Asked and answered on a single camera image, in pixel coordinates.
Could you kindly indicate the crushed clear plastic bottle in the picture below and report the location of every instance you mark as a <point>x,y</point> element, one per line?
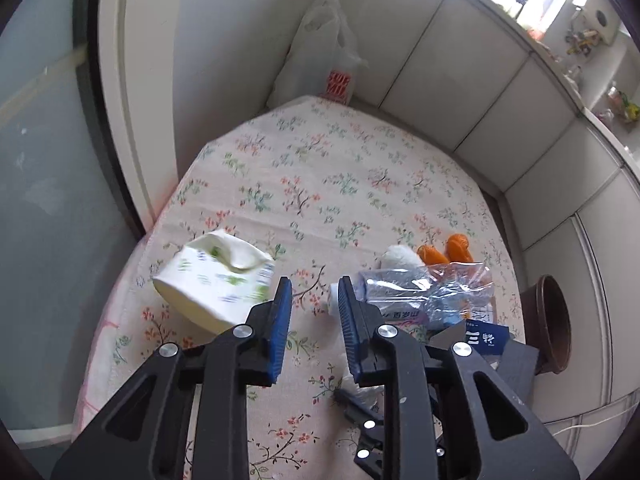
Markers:
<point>400,285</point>

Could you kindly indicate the glass door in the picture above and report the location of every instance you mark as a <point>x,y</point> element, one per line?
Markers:
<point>50,185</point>

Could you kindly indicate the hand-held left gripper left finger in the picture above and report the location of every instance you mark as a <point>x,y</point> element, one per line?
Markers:
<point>280,330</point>

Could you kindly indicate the small orange peel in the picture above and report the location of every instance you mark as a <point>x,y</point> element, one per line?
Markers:
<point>432,256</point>

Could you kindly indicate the large orange peel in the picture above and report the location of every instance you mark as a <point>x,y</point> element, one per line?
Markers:
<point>459,247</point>

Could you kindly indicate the white green tissue pack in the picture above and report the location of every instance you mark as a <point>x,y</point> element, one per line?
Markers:
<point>210,280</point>

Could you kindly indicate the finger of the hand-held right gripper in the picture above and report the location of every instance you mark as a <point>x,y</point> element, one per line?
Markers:
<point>522,375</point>
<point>370,440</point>

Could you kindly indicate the white kitchen cabinets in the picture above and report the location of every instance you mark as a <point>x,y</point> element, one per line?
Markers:
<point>500,85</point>

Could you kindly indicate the hanging kitchen utensils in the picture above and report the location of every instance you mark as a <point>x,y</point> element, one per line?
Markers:
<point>582,40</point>

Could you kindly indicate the floral tablecloth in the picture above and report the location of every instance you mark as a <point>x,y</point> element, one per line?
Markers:
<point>325,170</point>

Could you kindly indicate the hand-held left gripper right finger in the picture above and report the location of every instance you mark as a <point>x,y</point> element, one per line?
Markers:
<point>350,330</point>

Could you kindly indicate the white plastic shopping bag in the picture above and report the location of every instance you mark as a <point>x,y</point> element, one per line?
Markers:
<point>310,60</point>

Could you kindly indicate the crumpled white tissue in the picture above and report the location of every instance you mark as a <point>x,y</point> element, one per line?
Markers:
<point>400,257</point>

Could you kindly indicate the dark blue box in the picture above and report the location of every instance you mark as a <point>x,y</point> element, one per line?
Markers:
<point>485,337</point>

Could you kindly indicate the brown trash bin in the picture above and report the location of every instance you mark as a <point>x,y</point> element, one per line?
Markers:
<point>555,320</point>

